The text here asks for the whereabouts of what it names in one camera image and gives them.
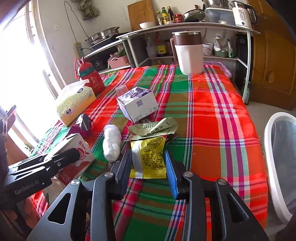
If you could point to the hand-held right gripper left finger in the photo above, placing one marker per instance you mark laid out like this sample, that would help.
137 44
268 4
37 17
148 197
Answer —
123 171

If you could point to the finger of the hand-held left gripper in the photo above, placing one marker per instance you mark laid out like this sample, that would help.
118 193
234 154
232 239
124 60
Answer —
67 157
27 163

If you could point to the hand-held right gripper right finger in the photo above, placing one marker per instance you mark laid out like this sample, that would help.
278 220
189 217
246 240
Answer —
171 173

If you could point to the red apple juice carton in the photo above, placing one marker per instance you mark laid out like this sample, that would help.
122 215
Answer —
74 172

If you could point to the yellow snack wrapper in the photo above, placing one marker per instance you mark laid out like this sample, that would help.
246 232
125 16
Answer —
150 157

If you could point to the white plastic wad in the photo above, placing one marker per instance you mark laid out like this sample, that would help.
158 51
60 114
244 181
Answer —
112 141

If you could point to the purple snack wrapper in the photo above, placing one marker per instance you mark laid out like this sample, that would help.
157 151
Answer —
81 125

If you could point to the green snack wrapper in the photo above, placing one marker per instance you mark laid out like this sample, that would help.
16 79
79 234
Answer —
157 127

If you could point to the white milk carton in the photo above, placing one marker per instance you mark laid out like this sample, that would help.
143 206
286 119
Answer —
138 104

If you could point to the white trash bin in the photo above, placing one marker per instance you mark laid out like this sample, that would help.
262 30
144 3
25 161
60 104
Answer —
270 162

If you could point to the yellow tissue pack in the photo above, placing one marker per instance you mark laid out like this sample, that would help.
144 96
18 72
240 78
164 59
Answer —
74 104

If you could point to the plaid tablecloth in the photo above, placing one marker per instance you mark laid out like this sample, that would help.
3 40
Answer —
208 104

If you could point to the clear plastic cup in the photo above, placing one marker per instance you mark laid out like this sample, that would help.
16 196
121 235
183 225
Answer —
121 90

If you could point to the red water bottle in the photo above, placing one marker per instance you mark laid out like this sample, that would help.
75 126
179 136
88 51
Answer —
94 81

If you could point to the window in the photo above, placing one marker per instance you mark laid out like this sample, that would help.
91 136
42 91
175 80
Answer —
34 69

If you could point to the white power strip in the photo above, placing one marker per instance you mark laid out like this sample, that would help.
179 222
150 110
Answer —
78 49

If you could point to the pink basket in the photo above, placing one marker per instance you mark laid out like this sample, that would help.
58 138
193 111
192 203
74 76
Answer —
119 62

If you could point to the green glass bottle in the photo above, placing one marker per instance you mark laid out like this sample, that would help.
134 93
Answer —
246 92

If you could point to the low white shelf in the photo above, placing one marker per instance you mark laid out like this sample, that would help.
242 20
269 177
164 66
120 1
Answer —
101 49

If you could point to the brown and white mug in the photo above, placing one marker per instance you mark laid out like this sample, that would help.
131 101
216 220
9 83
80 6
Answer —
189 58

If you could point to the translucent bin liner bag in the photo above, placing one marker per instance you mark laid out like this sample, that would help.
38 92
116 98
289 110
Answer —
284 143

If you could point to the pink storage box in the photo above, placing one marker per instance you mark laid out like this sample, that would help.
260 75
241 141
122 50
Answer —
222 67

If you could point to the black induction cooker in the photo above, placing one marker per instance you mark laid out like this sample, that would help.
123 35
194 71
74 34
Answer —
104 43

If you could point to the clear plastic bottle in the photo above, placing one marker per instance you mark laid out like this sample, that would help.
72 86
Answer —
151 48

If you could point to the red cap sauce bottle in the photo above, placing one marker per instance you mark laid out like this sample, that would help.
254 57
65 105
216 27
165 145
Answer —
161 47

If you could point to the steel steamer pot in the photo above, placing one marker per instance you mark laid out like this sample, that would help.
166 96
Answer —
101 34

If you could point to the green bowl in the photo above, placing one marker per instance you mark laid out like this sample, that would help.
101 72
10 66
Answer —
220 54

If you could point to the lidded plastic container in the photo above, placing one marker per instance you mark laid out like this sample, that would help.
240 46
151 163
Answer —
207 49

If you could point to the plastic food bags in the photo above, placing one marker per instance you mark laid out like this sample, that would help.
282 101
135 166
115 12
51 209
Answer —
222 42

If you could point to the white metal shelf rack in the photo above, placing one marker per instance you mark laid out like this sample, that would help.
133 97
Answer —
185 26

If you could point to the white bowl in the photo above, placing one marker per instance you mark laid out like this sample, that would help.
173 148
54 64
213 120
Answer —
146 25

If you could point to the hanging grey cloth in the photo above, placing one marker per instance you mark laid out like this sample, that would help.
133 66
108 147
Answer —
89 10

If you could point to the wooden door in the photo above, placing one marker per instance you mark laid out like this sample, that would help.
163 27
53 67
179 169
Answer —
272 58

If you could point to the clear oil bottle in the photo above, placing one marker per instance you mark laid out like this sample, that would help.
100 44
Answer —
158 19

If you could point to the red jar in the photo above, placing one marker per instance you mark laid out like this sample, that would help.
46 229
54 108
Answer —
178 19

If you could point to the green sauce bottle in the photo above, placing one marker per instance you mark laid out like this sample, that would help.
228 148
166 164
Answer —
165 16

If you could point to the frying pan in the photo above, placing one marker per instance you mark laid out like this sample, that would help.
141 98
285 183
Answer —
192 16

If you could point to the dark sauce bottle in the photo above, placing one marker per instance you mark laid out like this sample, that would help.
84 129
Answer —
171 14

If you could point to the wooden cutting board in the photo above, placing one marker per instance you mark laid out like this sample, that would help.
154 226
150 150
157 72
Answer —
138 11

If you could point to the clear storage box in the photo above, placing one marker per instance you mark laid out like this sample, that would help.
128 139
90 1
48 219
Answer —
219 16

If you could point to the white electric kettle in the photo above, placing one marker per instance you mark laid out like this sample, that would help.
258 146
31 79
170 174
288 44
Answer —
241 14

